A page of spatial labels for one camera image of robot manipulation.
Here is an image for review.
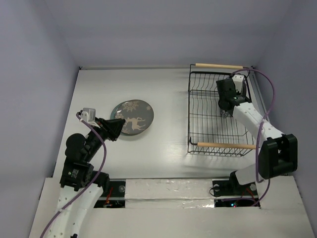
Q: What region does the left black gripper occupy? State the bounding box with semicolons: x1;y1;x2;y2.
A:
84;116;125;160

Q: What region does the grey reindeer plate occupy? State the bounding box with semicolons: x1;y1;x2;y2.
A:
121;99;154;136

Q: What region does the blue floral plate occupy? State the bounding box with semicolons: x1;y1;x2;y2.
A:
220;110;230;119

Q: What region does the teal plate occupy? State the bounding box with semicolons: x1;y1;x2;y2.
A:
110;101;128;120

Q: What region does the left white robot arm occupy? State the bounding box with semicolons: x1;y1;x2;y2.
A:
41;113;125;238

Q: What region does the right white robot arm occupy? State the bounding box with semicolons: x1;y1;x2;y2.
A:
216;77;298;194

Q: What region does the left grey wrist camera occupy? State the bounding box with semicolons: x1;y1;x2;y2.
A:
79;108;96;124

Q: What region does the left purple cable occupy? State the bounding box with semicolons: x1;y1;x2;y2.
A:
39;111;107;238

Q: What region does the purple cable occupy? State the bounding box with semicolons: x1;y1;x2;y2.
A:
39;111;107;238
229;68;276;206

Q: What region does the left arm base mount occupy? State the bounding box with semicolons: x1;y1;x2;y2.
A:
94;179;126;208

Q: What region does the black wire dish rack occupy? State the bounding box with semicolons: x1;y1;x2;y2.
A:
187;64;256;157

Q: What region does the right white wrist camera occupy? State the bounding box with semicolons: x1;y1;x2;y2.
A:
232;74;247;94

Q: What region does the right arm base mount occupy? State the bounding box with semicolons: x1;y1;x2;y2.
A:
210;171;258;197

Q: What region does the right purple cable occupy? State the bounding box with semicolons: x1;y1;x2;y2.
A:
229;68;276;206

